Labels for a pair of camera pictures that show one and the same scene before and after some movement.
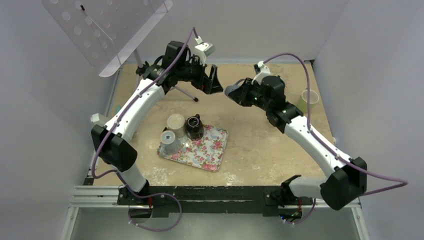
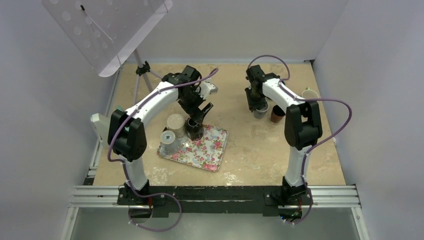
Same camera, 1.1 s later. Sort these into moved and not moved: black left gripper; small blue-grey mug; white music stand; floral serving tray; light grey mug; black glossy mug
Moved: black left gripper; small blue-grey mug
Not moved: floral serving tray; white music stand; light grey mug; black glossy mug
